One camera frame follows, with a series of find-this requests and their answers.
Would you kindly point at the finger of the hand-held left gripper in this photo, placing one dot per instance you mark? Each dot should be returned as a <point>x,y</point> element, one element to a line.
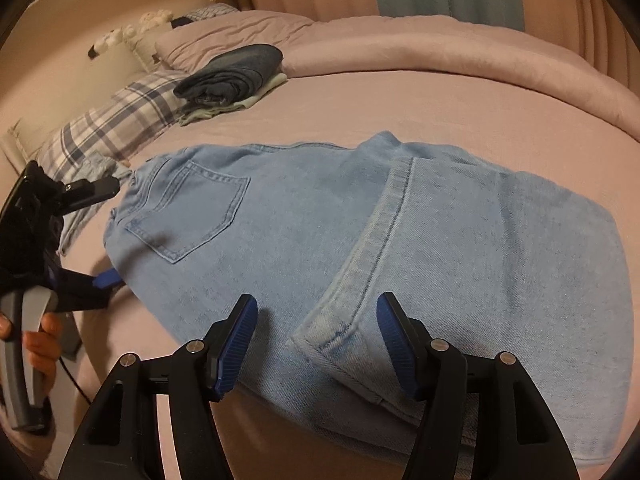
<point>80,292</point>
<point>92,192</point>

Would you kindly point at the small pale denim pants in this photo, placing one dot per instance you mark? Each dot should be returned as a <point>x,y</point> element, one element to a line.
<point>75,232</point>

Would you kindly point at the folded dark blue jeans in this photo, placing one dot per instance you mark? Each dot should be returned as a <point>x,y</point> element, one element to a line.
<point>230,75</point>

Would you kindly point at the pink duvet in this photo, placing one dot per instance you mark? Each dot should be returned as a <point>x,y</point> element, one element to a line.
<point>450,60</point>

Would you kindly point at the white plush toy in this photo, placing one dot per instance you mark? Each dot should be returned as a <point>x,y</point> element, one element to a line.
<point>155,20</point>

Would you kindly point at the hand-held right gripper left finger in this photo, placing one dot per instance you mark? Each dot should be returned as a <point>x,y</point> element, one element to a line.
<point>235,352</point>

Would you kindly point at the white pillow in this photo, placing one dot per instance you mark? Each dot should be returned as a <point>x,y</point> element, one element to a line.
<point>145,52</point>

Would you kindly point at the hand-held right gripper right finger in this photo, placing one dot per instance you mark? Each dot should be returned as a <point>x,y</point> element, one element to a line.
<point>397,352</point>

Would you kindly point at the white and black plush dog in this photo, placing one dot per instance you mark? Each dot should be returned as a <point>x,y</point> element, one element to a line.
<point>107,42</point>

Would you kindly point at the light blue denim pants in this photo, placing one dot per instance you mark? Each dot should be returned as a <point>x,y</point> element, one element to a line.
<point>310,240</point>

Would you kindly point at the person's left hand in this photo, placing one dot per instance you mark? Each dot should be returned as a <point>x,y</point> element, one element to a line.
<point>45,350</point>

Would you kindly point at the bed with pink sheet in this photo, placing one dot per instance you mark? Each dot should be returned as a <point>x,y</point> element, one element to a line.
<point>325,115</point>

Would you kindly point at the plaid pillow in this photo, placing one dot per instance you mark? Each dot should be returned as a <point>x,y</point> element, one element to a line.
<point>115,120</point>

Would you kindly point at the blue striped pillow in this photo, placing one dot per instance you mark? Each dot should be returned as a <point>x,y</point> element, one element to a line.
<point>210,12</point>

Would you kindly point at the pink pillow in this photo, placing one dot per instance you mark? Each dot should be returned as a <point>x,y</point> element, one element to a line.
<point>220,40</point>

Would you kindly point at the cream bed headboard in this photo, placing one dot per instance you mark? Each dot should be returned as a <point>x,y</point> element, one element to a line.
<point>75,80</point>

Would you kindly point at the folded pale green cloth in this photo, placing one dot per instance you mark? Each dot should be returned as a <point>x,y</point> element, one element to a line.
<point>260,92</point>

